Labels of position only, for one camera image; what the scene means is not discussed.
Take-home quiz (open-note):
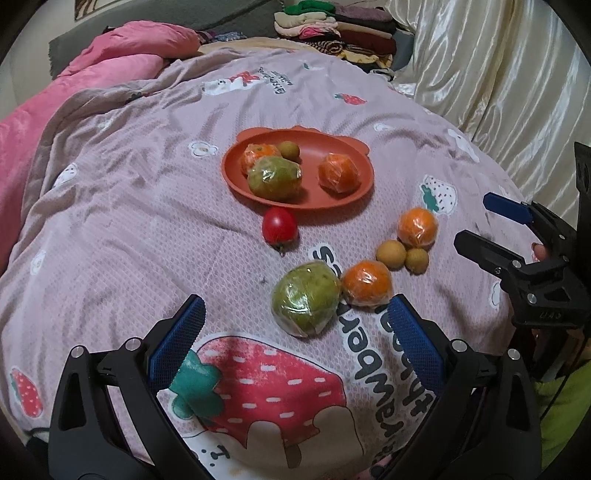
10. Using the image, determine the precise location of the orange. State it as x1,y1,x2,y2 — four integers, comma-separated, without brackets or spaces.
398,208,438,247
318,154,362,193
341,261,393,306
240,144,278,176

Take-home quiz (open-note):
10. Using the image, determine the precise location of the person's green jacket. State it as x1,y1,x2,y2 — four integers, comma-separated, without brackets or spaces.
538,360,591,457

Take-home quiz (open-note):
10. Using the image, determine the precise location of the strawberry bear printed blanket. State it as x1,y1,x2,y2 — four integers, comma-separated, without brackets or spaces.
0,46,536,480

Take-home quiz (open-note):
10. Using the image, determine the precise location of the green citrus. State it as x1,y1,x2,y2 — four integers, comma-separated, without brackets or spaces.
247,156,303,201
271,261,342,337

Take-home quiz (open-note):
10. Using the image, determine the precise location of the cream satin curtain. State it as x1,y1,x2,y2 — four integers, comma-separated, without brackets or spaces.
383,0,591,222

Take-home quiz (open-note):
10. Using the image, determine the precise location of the dark patterned cloth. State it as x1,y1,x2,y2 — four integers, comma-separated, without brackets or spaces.
196,30,247,44

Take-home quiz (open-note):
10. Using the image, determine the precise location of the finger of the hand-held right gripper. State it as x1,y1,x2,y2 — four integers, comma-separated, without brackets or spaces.
483,193,580,252
454,231,578,283

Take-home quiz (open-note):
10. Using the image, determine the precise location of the beige blanket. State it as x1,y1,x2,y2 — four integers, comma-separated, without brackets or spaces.
198,39,315,54

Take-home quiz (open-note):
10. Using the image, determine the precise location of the orange plastic plate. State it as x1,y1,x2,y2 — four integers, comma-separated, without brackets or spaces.
221,126,375,217

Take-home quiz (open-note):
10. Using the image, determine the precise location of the grey pillow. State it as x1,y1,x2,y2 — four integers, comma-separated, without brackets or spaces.
394,34,414,70

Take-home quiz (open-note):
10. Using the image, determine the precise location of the stack of folded clothes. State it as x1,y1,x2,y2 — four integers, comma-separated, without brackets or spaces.
274,0,398,72

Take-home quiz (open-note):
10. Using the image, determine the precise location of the floral wall painting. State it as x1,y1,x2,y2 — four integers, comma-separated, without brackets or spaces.
76,0,109,19

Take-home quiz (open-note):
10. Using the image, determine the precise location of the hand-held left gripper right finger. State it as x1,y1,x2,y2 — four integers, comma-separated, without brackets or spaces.
388,294,543,480

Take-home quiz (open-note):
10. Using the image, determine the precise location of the red tomato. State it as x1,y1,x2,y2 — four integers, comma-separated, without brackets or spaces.
262,207,297,254

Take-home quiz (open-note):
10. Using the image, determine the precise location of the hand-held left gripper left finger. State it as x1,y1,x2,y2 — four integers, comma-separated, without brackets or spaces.
48,294,213,480

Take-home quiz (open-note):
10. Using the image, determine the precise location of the pink blanket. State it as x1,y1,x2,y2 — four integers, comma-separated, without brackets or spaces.
0,21,201,273

